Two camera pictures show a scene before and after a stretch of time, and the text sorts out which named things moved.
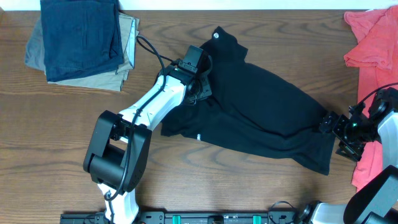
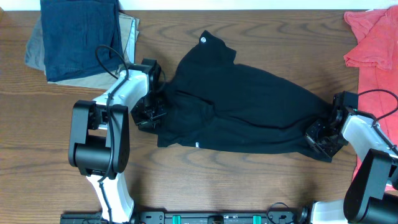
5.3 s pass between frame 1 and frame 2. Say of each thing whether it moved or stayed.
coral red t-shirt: stayed
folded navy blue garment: stayed
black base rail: stayed
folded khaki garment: stayed
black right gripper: moved
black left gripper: moved
